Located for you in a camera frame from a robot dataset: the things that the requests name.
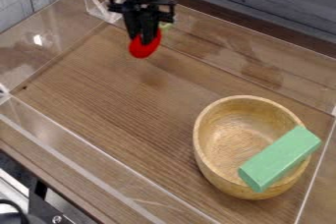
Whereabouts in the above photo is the clear acrylic front wall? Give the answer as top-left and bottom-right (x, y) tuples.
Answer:
(0, 96), (219, 224)

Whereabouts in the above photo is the red plush strawberry toy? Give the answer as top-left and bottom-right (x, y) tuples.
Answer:
(128, 23), (172, 59)

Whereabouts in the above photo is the green rectangular block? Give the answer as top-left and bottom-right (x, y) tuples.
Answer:
(238, 126), (322, 193)

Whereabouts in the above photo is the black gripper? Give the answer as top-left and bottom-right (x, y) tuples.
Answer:
(108, 0), (176, 45)

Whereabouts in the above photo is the clear acrylic corner bracket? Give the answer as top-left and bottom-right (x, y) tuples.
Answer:
(84, 0), (123, 24)

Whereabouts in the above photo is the black cable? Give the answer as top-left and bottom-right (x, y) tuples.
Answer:
(0, 198), (32, 224)

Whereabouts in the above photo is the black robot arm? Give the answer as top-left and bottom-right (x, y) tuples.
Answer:
(108, 0), (176, 45)

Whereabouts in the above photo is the wooden bowl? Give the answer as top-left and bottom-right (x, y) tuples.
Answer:
(194, 95), (311, 200)

